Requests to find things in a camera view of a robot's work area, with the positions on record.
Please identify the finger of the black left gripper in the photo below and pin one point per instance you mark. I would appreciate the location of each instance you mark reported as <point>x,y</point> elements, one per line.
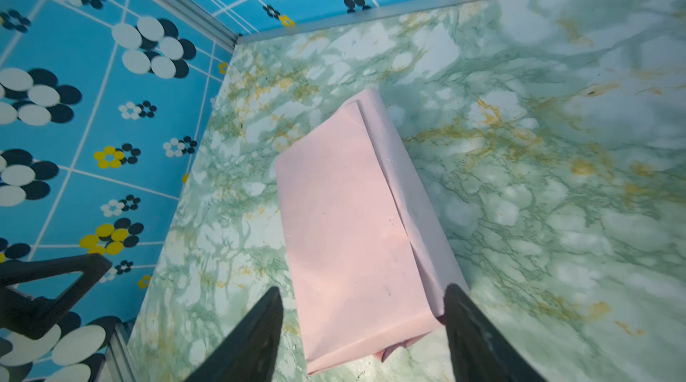
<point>36,295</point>

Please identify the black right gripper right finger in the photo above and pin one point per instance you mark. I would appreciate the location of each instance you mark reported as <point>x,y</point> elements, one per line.
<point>478,351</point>

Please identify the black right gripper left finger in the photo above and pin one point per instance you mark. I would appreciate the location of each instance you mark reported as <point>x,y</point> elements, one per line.
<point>250,352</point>

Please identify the purple wrapping paper sheet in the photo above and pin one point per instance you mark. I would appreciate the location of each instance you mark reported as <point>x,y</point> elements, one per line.
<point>368,258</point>

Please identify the aluminium front rail base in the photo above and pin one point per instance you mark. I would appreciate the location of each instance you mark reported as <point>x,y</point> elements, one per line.
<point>119,366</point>

